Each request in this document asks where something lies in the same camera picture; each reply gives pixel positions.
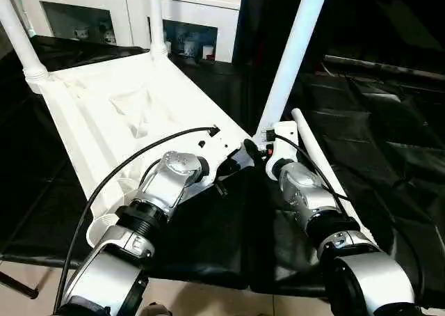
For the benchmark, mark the small white jar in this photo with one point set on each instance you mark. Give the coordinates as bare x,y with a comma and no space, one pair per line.
208,52

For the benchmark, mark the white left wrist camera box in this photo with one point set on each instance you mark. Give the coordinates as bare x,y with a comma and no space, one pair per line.
217,149

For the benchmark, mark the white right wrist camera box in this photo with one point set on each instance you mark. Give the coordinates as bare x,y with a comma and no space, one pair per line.
281,145

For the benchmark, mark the dark metal rod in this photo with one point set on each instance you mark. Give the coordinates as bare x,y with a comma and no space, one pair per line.
389,67

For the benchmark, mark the white plastic table top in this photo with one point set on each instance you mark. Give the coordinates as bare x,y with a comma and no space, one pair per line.
125,107

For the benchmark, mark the white plastic table leg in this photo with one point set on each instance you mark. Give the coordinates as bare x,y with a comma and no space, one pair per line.
295,51
21,37
157,17
327,170

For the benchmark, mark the white glass-door cabinet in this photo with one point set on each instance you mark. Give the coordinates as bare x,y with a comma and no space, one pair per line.
97,6

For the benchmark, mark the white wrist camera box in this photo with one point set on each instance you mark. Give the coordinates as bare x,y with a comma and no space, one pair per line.
217,149
281,145

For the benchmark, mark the grey metal frame leg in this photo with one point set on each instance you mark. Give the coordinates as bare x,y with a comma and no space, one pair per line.
17,285

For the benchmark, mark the black work mat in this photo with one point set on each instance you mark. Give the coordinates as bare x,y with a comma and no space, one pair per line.
396,177

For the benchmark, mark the dark robot foot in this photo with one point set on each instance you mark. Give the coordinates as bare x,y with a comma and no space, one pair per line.
156,311

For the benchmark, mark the white bottle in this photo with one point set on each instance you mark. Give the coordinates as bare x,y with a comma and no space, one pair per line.
189,49

